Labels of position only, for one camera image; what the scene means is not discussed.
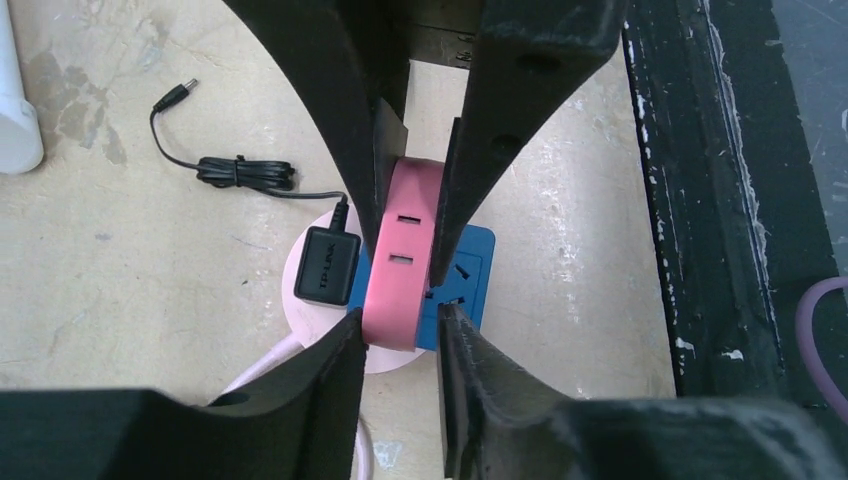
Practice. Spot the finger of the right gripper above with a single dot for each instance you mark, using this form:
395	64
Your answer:
527	59
350	69

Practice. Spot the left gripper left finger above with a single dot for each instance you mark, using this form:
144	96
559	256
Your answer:
297	421

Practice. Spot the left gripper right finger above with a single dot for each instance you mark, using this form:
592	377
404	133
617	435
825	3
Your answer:
501	422

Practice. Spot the pink square plug adapter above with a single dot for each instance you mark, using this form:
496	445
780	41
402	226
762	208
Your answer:
399	273

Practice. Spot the blue cube socket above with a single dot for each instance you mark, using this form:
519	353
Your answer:
465	285

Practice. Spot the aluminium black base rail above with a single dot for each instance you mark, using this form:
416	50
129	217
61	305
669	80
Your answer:
741	114

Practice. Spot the white PVC pipe frame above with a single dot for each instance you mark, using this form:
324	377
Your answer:
21	142

